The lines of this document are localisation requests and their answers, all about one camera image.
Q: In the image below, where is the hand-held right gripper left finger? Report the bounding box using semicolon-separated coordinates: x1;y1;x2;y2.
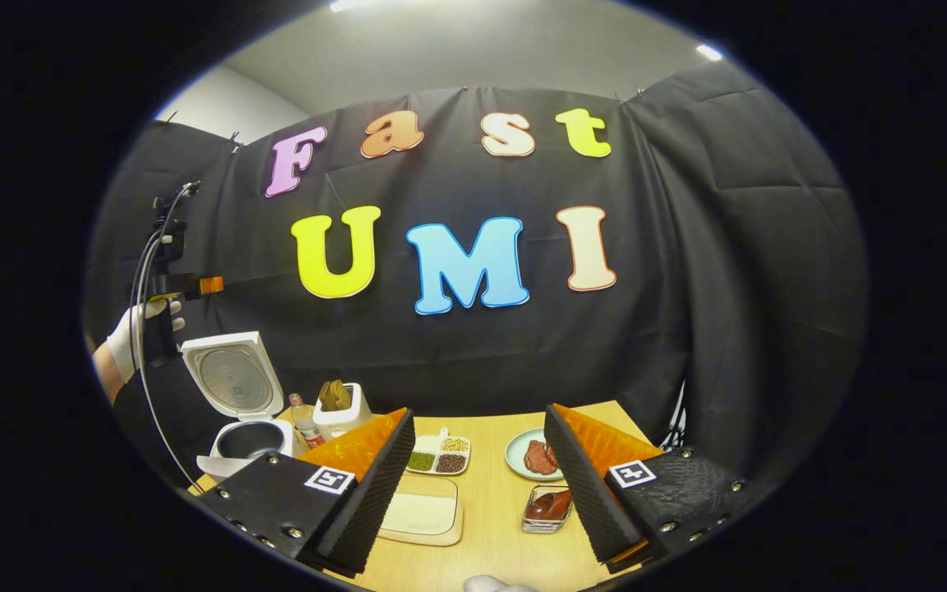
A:
194;407;417;576

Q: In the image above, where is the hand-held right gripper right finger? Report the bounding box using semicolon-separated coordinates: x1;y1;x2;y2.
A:
543;403;750;574

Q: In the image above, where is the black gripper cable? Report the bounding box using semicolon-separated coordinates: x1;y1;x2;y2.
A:
130;183;199;371

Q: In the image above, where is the white toaster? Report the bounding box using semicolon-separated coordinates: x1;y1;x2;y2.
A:
312;382;374;441

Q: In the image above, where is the pale green plate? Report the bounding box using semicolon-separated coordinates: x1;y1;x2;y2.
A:
504;428;565;482

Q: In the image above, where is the clear water bottle red label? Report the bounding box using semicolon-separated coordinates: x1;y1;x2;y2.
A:
289;393;325;449

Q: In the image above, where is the dark wooden spoon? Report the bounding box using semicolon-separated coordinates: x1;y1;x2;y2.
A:
525;491;573;520

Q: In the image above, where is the white rice cooker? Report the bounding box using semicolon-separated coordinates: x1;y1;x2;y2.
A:
180;331;298;482

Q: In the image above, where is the white divided dish of beans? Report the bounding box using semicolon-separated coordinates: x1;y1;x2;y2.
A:
405;428;472;477

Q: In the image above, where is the clear box of rice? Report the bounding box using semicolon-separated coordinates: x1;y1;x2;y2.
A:
376;474;465;547

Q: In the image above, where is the black backdrop cloth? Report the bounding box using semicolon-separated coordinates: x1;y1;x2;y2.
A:
83;62;869;494

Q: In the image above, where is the metal wire chopstick holder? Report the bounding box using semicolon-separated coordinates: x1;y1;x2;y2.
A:
520;484;575;534

